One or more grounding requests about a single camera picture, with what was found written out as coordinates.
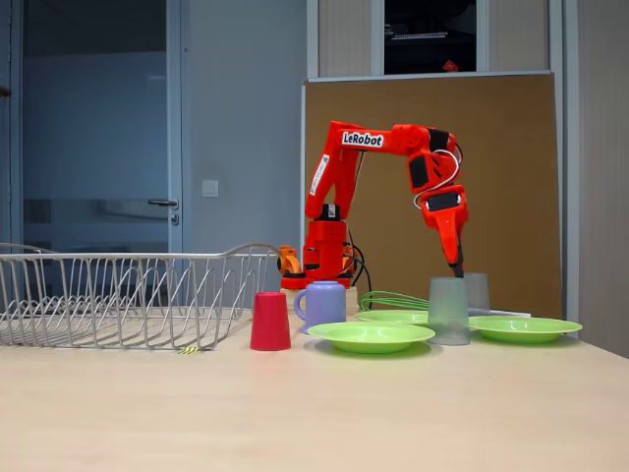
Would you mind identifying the red plastic cup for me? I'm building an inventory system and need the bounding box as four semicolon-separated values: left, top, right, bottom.
249;291;292;352

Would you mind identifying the black cable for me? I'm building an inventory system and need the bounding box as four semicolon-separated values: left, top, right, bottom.
346;239;373;302

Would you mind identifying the blue glazed door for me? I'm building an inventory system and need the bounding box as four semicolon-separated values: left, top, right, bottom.
9;0;186;257

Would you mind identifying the metal wire dish rack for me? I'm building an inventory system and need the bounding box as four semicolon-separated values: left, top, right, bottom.
0;242;282;351

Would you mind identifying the green whisk with metal handle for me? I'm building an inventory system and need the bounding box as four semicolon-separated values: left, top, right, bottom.
358;289;533;319

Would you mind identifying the brown partition board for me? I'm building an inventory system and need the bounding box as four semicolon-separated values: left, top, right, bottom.
300;71;564;320

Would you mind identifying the grey translucent plastic cup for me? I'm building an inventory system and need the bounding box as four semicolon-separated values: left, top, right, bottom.
427;276;472;346
464;272;491;316

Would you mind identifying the green plastic plate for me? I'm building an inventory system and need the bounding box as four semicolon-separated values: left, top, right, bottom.
353;309;430;326
468;315;584;344
306;322;436;355

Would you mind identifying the purple plastic mug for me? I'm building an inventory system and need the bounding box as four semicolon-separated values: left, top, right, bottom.
293;280;348;334

